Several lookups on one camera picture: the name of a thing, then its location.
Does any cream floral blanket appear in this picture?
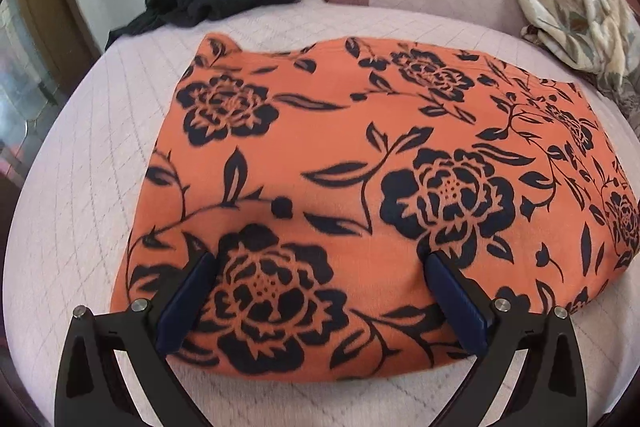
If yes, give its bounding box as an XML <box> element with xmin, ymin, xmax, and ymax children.
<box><xmin>501</xmin><ymin>0</ymin><xmax>640</xmax><ymax>108</ymax></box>

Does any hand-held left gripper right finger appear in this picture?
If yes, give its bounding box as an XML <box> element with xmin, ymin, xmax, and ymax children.
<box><xmin>424</xmin><ymin>251</ymin><xmax>588</xmax><ymax>427</ymax></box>

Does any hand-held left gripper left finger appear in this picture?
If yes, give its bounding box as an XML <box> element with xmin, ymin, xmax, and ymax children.
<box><xmin>54</xmin><ymin>251</ymin><xmax>217</xmax><ymax>427</ymax></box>

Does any orange floral shirt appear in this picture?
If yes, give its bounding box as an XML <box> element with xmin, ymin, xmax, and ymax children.
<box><xmin>109</xmin><ymin>33</ymin><xmax>640</xmax><ymax>380</ymax></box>

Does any wooden door with stained glass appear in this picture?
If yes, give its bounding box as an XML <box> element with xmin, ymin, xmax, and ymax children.
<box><xmin>0</xmin><ymin>0</ymin><xmax>101</xmax><ymax>178</ymax></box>

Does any striped sofa cushion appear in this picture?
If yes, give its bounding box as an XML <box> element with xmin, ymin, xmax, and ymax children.
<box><xmin>600</xmin><ymin>77</ymin><xmax>640</xmax><ymax>132</ymax></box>

